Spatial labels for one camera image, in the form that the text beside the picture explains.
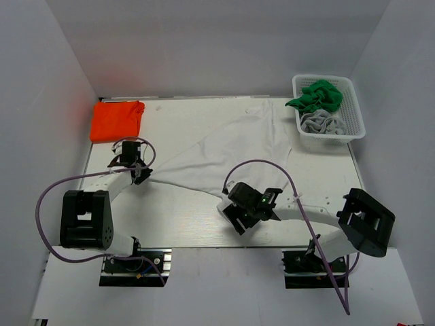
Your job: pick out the green t shirt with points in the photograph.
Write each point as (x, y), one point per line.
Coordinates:
(319, 95)

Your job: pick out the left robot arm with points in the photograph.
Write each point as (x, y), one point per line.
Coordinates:
(87, 221)

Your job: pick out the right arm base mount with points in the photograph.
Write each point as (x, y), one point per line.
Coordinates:
(303, 269)

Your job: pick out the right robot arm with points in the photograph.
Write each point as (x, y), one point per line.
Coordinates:
(361, 223)

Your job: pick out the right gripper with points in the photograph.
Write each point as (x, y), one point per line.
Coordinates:
(233, 213)

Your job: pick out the grey t shirt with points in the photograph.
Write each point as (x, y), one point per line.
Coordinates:
(322, 122)

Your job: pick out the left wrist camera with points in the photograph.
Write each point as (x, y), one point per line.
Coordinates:
(117, 148)

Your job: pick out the folded orange t shirt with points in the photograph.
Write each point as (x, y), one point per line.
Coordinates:
(114, 121)

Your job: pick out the white plastic basket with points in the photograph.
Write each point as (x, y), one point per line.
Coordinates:
(348, 112)

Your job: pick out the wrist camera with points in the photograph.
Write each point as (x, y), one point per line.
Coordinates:
(227, 188)
(117, 148)

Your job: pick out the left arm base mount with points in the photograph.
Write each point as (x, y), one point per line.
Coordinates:
(151, 269)

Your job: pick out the white t shirt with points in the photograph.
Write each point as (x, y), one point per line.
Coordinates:
(201, 146)

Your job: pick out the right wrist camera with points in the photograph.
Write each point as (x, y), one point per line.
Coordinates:
(227, 188)

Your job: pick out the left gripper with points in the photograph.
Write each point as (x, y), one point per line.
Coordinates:
(145, 174)

